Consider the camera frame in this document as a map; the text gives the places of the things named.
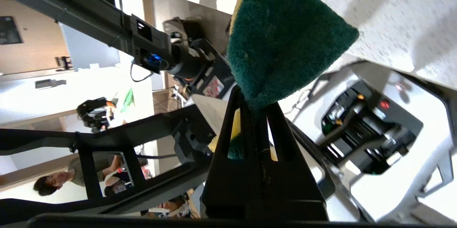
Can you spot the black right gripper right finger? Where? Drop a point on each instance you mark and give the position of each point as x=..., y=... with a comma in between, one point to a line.
x=296, y=192

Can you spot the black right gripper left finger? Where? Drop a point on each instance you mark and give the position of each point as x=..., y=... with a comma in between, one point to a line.
x=228, y=192

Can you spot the yellow green sponge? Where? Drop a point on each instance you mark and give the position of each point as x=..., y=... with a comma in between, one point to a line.
x=282, y=42

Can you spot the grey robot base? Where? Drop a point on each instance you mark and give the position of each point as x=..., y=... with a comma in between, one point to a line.
x=428, y=156

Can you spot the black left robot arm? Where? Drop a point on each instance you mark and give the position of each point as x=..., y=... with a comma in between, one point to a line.
x=100, y=20

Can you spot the seated dark-haired person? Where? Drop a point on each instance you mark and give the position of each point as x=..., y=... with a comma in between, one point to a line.
x=114, y=189

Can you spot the red round stop button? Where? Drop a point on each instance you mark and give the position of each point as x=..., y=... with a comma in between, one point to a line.
x=384, y=104

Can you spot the black background equipment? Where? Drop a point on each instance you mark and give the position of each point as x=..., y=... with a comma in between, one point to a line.
x=94, y=112

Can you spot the person in grey shirt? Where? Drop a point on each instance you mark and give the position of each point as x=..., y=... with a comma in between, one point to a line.
x=53, y=181

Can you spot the grey wall-mounted box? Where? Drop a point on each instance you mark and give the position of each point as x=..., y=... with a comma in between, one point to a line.
x=50, y=83

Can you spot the black wall sign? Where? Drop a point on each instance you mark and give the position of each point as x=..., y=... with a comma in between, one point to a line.
x=9, y=29

